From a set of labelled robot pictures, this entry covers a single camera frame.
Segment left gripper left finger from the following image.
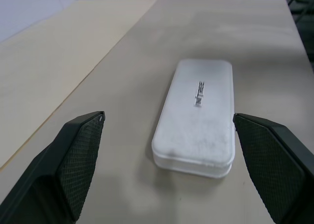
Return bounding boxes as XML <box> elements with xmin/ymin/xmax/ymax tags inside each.
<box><xmin>0</xmin><ymin>111</ymin><xmax>106</xmax><ymax>224</ymax></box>

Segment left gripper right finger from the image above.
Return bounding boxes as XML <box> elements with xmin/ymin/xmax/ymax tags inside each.
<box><xmin>232</xmin><ymin>112</ymin><xmax>314</xmax><ymax>224</ymax></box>

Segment white plastic pencil case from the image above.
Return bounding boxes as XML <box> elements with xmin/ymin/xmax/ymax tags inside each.
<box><xmin>151</xmin><ymin>59</ymin><xmax>236</xmax><ymax>179</ymax></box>

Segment black metal stand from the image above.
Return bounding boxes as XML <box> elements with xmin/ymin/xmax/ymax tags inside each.
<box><xmin>286</xmin><ymin>0</ymin><xmax>314</xmax><ymax>71</ymax></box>

